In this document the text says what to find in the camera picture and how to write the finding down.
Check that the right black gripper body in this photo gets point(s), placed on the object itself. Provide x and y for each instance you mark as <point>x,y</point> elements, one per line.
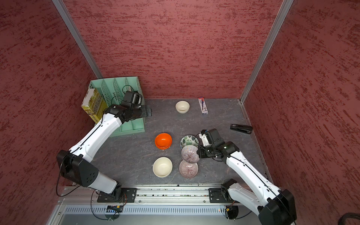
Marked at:
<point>206,152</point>

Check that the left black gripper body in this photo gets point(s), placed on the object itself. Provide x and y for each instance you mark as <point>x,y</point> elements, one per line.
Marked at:
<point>137,111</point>

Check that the small green leaf bowl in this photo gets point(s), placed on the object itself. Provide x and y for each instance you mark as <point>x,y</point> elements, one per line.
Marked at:
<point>190,140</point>

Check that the small pink striped bowl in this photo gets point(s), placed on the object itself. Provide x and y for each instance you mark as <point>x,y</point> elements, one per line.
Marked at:
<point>189,154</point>

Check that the small cream bowl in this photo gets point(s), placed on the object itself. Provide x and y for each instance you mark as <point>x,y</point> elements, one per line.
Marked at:
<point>182,107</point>

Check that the small orange bowl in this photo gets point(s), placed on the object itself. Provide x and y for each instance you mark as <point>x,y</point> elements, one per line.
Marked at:
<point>163,139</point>

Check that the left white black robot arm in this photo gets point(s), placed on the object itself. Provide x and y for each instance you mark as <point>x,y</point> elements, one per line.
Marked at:
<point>76,163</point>

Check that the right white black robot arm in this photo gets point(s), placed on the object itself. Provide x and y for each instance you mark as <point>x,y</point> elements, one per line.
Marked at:
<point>272,205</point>

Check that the green plastic file organizer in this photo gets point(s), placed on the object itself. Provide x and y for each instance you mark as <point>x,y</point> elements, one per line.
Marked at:
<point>113,91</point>

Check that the large green leaf bowl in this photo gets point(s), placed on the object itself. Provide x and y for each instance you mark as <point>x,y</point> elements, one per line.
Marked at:
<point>183,145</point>

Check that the large pink striped bowl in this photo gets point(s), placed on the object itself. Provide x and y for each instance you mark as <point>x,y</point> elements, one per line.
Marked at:
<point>188,170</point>

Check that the yellow book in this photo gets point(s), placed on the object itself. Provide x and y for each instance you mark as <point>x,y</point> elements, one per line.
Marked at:
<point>94,105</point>

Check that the black stapler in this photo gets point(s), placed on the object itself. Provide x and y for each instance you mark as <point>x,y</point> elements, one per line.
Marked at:
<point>242,128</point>

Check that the large orange bowl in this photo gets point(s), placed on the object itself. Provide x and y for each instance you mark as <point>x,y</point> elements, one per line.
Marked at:
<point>163,148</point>

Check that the white pencil lead box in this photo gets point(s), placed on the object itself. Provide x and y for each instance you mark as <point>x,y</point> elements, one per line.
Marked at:
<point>203,106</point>

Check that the large cream bowl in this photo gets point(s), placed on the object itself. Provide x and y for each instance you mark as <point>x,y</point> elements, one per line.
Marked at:
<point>162,167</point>

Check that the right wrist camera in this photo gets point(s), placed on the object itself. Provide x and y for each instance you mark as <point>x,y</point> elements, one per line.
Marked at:
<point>204,140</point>

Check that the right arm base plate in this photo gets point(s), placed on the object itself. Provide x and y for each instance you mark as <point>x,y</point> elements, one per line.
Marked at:
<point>219,195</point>

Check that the aluminium mounting rail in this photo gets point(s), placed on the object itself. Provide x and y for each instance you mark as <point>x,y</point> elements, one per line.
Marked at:
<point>178,194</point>

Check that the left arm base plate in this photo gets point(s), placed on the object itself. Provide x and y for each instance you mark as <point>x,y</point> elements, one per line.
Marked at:
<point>120,195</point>

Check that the left aluminium corner post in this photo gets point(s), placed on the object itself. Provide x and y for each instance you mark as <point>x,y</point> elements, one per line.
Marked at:
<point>70,24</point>

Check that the aluminium corner post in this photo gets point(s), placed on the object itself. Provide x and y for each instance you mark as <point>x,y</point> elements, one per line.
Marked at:
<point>70,24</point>
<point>282,13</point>

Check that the right aluminium corner post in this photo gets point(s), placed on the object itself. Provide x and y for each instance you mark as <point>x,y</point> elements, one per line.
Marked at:
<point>282,13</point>

